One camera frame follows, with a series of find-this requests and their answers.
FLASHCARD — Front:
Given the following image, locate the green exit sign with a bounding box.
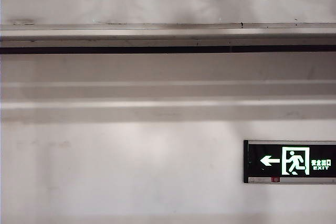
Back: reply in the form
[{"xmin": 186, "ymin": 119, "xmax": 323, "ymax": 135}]
[{"xmin": 243, "ymin": 140, "xmax": 336, "ymax": 185}]

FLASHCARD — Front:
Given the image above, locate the aluminium whiteboard tray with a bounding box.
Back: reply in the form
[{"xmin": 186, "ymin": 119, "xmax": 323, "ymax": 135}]
[{"xmin": 0, "ymin": 22, "xmax": 336, "ymax": 56}]

